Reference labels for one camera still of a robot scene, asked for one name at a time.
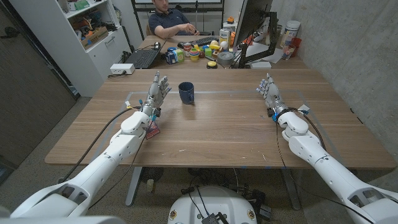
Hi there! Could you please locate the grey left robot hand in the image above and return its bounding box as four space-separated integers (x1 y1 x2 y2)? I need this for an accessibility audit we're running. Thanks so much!
141 70 172 118

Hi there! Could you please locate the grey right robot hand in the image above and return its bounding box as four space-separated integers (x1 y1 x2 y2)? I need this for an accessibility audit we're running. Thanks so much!
256 73 290 118

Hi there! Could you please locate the dark blue cup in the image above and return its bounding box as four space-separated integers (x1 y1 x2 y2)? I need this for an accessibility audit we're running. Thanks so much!
178 82 195 105

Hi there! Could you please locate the red tag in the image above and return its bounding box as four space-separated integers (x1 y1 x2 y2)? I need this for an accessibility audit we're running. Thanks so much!
145 121 161 140

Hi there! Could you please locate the black laptop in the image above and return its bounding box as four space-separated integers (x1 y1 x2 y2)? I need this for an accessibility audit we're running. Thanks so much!
124 46 162 70

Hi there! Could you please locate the blue toy box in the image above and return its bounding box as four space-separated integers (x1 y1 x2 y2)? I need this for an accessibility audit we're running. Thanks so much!
164 49 178 65

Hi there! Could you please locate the white paper sheet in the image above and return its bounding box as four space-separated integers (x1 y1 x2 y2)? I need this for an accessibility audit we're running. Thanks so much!
245 42 284 65

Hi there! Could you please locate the white cylinder container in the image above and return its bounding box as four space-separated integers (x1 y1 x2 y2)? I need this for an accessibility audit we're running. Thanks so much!
279 20 302 49

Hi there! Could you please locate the white shelf cabinet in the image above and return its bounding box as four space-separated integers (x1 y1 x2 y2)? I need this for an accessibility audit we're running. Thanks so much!
9 0 131 97

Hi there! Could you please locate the black keyboard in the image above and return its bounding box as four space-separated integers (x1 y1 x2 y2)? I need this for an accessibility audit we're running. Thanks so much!
189 36 220 47

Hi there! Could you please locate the person in dark polo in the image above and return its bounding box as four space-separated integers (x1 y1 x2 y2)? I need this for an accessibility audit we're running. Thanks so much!
148 0 200 40

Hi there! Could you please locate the white drink carton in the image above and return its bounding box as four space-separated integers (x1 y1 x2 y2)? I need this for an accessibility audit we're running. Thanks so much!
219 28 231 47

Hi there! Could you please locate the computer monitor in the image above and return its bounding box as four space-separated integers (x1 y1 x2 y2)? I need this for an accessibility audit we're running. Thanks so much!
233 0 274 47

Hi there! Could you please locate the cardboard box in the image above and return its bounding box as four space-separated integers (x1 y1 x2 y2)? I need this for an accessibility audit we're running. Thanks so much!
81 26 109 50

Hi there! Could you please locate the grey table leg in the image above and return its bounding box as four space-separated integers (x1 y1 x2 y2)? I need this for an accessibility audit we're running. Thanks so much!
281 167 302 211
125 167 144 208

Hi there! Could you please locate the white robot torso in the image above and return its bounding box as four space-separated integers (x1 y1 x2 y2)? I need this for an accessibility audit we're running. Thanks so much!
167 185 258 224

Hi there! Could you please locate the black connector box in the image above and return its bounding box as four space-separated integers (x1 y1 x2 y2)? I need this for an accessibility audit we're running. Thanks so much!
201 212 229 224

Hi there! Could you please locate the grey duct tape roll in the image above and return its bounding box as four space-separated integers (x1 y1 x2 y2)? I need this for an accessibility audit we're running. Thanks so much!
216 51 234 67

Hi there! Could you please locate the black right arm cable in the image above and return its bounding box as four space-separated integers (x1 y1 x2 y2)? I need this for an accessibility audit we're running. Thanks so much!
275 121 374 224

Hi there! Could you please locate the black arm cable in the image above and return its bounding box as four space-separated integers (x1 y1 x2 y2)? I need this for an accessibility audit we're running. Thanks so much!
275 121 374 224
58 107 142 184

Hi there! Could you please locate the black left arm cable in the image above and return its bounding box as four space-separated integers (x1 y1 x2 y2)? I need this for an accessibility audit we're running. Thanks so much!
58 107 142 184

